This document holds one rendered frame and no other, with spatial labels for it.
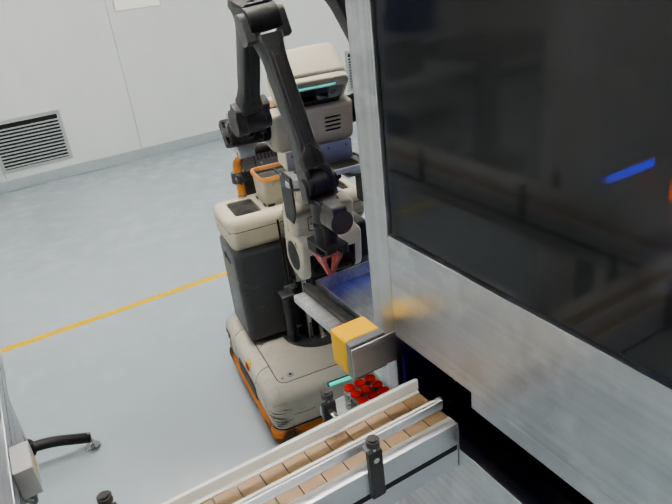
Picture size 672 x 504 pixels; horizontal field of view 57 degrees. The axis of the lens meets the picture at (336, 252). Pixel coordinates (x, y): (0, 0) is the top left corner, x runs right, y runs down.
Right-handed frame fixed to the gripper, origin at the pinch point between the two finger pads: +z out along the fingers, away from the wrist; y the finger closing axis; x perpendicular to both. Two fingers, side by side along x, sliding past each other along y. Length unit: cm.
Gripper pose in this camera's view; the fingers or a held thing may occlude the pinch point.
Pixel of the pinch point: (331, 273)
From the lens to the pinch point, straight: 154.8
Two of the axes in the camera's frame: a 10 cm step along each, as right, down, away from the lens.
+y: 5.0, 3.3, -8.0
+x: 8.6, -3.1, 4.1
